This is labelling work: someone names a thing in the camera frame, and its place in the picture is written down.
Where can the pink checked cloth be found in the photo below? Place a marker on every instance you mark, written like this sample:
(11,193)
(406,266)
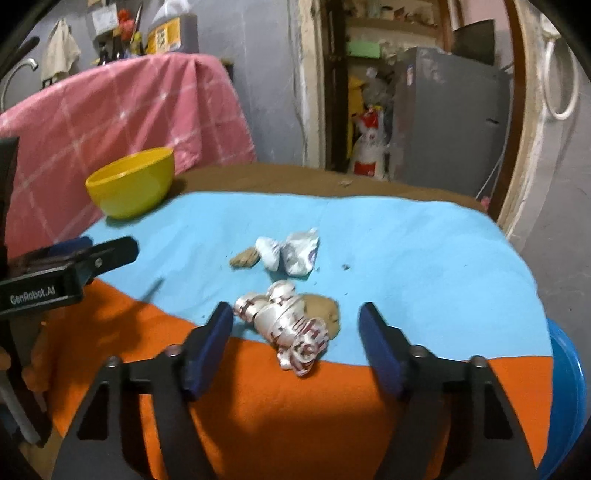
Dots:
(75,127)

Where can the yellow plastic bowl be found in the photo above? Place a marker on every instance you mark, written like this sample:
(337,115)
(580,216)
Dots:
(132,185)

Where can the black monitor on fridge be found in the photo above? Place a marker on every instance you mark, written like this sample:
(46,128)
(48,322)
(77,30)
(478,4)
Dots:
(476,42)

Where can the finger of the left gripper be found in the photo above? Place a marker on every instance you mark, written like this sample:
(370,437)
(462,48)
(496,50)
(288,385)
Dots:
(77,262)

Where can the small brown peel scrap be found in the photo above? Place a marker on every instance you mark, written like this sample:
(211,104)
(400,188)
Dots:
(245,259)

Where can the white blue wrapper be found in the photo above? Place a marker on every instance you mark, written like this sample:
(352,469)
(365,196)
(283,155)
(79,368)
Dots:
(295,256)

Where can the grey refrigerator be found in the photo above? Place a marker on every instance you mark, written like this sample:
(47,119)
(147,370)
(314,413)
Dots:
(451,116)

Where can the green box on shelf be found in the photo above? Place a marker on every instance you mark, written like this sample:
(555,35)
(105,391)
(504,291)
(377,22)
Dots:
(363,49)

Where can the blue plastic bucket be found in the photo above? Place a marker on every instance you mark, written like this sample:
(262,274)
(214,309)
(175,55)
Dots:
(569,398)

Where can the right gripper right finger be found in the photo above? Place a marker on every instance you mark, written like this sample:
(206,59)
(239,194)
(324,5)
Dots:
(456,408)

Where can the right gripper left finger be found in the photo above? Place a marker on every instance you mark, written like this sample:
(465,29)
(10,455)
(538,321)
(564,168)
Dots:
(105,439)

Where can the brown potato piece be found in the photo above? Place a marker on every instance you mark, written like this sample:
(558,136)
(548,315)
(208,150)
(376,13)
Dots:
(325,308)

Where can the hanging beige towel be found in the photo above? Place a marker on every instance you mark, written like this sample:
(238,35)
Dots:
(60,54)

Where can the white red wrapper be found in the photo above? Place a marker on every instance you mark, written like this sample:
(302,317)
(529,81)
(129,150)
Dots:
(279,316)

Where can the striped blue orange brown cloth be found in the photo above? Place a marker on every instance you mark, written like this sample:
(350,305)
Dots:
(433,263)

